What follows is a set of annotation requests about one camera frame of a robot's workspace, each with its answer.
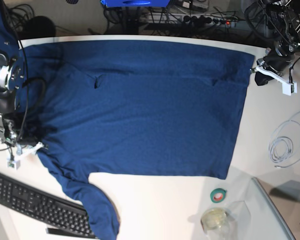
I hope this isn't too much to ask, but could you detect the blue box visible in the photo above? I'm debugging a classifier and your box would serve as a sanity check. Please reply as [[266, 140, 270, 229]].
[[100, 0, 170, 8]]

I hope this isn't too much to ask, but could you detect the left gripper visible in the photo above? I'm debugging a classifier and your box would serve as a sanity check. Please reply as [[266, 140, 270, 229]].
[[254, 48, 295, 86]]

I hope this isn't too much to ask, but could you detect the black computer keyboard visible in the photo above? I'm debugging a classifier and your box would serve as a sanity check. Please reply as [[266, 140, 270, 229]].
[[0, 173, 97, 239]]

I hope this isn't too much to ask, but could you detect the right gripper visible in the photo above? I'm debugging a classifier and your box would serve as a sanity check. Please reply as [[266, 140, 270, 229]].
[[16, 133, 42, 147]]

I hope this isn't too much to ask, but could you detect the green tape roll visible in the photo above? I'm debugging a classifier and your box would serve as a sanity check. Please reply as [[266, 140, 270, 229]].
[[210, 188, 227, 203]]

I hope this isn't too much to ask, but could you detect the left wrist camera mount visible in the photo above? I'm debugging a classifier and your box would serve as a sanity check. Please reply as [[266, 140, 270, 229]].
[[250, 58, 298, 96]]

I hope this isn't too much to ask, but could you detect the dark blue t-shirt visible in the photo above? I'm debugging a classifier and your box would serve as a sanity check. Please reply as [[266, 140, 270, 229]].
[[25, 40, 254, 240]]

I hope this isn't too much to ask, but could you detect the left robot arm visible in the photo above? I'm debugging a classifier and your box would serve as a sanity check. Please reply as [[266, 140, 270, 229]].
[[242, 0, 300, 93]]

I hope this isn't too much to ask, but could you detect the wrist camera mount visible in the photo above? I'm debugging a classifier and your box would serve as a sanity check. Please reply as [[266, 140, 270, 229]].
[[250, 58, 298, 96], [6, 142, 48, 170]]

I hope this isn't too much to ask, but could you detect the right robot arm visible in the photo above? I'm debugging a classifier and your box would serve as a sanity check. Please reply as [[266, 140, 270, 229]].
[[0, 0, 46, 147]]

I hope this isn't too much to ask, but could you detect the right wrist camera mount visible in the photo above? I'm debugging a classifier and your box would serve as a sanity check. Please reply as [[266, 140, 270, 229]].
[[6, 142, 48, 170]]

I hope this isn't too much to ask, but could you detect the clear glass jar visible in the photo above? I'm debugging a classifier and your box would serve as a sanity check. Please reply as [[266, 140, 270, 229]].
[[200, 207, 232, 240]]

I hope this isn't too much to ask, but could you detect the black power strip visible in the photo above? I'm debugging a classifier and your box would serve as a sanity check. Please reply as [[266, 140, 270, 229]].
[[182, 15, 239, 28]]

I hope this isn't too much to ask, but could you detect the coiled white cable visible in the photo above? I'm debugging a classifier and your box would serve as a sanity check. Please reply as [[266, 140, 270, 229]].
[[268, 108, 300, 169]]

